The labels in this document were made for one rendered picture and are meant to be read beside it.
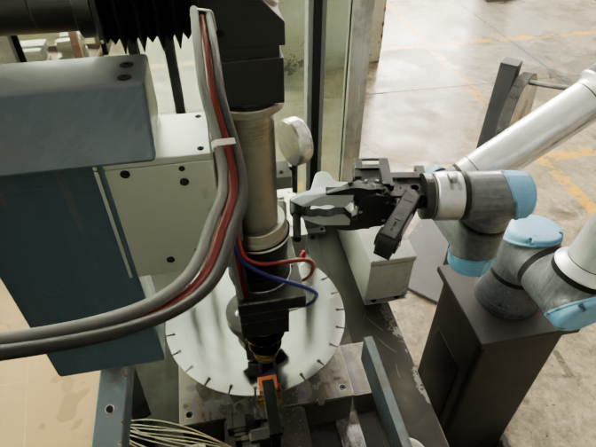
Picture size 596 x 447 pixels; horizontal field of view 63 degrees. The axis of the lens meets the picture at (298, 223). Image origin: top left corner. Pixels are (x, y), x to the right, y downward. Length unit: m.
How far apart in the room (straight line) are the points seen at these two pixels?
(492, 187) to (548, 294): 0.38
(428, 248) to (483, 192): 1.69
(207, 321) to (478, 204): 0.51
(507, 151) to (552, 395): 1.36
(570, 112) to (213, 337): 0.72
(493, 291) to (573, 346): 1.11
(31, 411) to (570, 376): 1.82
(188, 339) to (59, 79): 0.60
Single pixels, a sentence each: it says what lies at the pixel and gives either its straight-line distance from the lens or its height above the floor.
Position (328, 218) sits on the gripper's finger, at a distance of 0.74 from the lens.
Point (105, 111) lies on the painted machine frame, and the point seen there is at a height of 1.51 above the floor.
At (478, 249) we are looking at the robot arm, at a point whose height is 1.13.
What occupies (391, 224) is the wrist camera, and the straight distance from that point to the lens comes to 0.69.
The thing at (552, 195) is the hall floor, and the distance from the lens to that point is 3.05.
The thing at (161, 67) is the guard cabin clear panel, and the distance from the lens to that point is 1.13.
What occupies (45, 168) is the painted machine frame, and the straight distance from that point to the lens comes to 0.39.
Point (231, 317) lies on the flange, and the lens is 0.91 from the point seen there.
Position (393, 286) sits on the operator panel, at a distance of 1.18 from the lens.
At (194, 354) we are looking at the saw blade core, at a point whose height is 0.95.
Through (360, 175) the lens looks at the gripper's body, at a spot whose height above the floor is 1.25.
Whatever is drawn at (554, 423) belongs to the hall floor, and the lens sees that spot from 2.08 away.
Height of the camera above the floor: 1.68
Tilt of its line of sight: 42 degrees down
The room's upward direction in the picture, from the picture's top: straight up
